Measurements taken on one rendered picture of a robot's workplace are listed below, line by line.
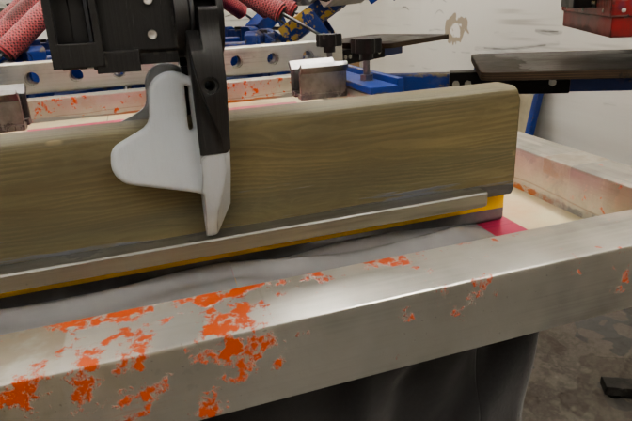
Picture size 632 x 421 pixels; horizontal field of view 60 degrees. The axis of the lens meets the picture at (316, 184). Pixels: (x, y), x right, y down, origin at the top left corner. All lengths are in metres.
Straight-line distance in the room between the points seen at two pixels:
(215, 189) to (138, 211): 0.05
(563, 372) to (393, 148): 1.62
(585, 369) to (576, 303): 1.65
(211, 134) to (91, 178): 0.07
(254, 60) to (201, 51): 0.77
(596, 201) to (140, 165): 0.30
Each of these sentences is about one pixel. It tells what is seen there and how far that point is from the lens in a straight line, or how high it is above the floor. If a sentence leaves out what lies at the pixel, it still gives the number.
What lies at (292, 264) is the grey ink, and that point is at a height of 0.96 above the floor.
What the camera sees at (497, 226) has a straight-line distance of 0.41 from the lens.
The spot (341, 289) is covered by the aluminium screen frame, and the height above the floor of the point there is 0.99.
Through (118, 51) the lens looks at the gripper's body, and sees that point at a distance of 0.28.
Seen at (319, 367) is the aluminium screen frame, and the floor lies 0.96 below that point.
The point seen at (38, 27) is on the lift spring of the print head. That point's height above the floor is 1.09.
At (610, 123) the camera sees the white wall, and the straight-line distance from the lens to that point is 2.88.
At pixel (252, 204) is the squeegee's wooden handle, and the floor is 1.00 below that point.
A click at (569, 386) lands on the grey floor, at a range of 1.87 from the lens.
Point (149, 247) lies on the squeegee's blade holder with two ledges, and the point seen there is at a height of 0.99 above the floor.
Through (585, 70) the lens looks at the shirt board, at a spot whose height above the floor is 0.95.
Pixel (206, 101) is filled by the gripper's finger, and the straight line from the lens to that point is 0.27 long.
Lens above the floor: 1.11
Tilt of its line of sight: 19 degrees down
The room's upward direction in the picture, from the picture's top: 3 degrees counter-clockwise
